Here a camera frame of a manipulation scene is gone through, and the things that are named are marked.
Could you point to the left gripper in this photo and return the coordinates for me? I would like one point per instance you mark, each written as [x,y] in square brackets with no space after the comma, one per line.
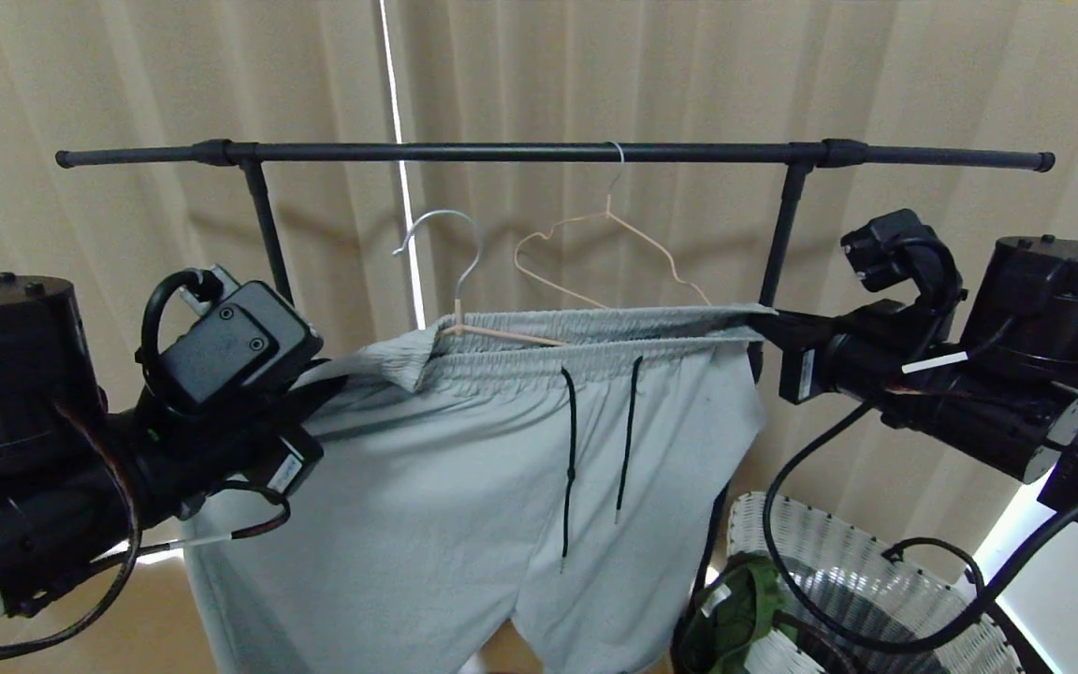
[80,515]

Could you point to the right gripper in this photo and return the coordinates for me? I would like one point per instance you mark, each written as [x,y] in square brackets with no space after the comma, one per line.
[969,402]

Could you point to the pale grey shorts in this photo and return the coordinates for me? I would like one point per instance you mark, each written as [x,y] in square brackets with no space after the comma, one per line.
[455,515]

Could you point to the pink clothes hanger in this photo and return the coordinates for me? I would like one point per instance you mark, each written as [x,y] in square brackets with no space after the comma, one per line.
[457,314]
[607,201]

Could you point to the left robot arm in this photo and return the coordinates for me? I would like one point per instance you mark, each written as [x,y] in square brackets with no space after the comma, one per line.
[15,374]

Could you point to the white laundry basket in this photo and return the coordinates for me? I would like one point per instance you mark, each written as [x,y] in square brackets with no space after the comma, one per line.
[838,552]

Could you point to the black clothes rack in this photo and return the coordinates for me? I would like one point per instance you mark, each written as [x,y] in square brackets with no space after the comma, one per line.
[502,152]

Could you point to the green garment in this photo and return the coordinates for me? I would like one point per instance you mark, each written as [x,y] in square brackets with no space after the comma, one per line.
[735,618]

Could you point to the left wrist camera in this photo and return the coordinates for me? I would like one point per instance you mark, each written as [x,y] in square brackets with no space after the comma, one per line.
[230,351]

